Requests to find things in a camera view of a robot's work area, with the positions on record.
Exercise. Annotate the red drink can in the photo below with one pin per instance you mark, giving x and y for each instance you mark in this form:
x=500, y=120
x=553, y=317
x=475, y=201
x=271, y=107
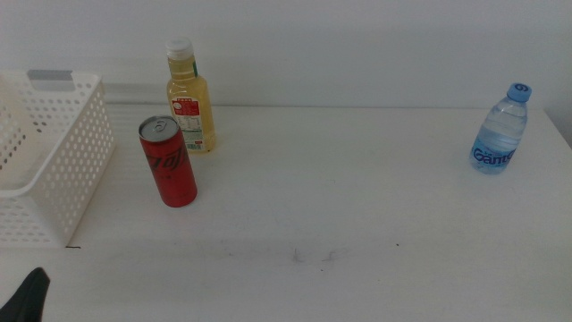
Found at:
x=172, y=174

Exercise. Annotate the white perforated plastic basket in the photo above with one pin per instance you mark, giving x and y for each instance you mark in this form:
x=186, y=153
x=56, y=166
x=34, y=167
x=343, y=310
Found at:
x=67, y=179

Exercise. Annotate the yellow tea bottle white cap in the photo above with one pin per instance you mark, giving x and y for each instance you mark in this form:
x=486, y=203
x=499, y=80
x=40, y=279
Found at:
x=190, y=96

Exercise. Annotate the clear water bottle blue cap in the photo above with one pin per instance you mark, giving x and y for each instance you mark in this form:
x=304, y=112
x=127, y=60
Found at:
x=498, y=134

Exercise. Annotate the white wall trunking strip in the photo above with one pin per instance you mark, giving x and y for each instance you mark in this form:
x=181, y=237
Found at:
x=134, y=95

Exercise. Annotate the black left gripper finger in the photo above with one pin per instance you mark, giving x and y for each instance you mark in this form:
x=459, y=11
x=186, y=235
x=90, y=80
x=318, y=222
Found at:
x=27, y=299

